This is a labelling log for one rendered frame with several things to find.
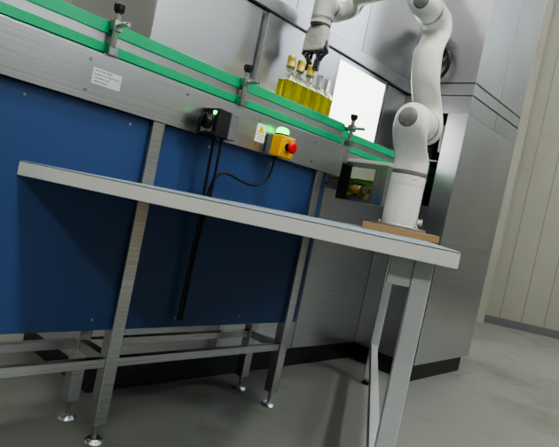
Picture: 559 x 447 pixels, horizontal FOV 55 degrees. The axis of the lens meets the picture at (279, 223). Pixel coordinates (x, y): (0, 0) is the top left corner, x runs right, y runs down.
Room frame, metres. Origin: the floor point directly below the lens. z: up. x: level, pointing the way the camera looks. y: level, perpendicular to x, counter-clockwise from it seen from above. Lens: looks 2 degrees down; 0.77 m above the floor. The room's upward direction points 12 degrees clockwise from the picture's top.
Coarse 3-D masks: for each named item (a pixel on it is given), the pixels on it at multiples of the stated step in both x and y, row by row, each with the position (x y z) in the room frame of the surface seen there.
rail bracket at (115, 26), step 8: (120, 8) 1.35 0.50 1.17; (120, 16) 1.35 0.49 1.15; (112, 24) 1.35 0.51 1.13; (120, 24) 1.33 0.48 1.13; (128, 24) 1.32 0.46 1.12; (112, 32) 1.35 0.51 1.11; (120, 32) 1.36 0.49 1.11; (112, 40) 1.35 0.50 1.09; (112, 48) 1.35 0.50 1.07; (112, 56) 1.36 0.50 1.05
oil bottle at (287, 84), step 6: (282, 78) 2.04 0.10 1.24; (288, 78) 2.02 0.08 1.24; (294, 78) 2.04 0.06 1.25; (282, 84) 2.03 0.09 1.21; (288, 84) 2.02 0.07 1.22; (294, 84) 2.04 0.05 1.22; (276, 90) 2.05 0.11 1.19; (282, 90) 2.03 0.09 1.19; (288, 90) 2.03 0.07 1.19; (294, 90) 2.05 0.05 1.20; (282, 96) 2.02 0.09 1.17; (288, 96) 2.03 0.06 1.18; (294, 96) 2.05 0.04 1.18
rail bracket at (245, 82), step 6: (246, 66) 1.69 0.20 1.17; (252, 66) 1.70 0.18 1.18; (246, 72) 1.69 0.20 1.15; (240, 78) 1.70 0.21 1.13; (246, 78) 1.68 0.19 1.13; (240, 84) 1.70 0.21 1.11; (246, 84) 1.69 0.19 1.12; (246, 90) 1.70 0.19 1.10; (240, 96) 1.69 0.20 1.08; (240, 102) 1.68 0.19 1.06; (246, 102) 1.70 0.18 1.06
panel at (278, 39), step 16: (272, 16) 2.11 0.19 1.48; (272, 32) 2.12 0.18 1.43; (288, 32) 2.19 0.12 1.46; (272, 48) 2.14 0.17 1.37; (288, 48) 2.20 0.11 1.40; (256, 64) 2.11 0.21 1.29; (272, 64) 2.15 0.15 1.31; (320, 64) 2.36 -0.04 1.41; (336, 64) 2.44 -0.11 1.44; (352, 64) 2.53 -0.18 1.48; (256, 80) 2.10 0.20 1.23; (272, 80) 2.16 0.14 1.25; (304, 80) 2.30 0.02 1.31; (384, 96) 2.76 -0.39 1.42
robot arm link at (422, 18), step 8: (408, 0) 1.84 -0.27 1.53; (416, 0) 1.80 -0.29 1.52; (424, 0) 1.79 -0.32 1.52; (432, 0) 1.78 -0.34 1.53; (440, 0) 1.81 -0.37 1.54; (416, 8) 1.81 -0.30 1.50; (424, 8) 1.79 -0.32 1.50; (432, 8) 1.79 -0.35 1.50; (440, 8) 1.82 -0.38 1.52; (416, 16) 1.83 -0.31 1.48; (424, 16) 1.81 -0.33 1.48; (432, 16) 1.82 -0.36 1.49; (440, 16) 1.84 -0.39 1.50; (424, 24) 1.86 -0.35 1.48
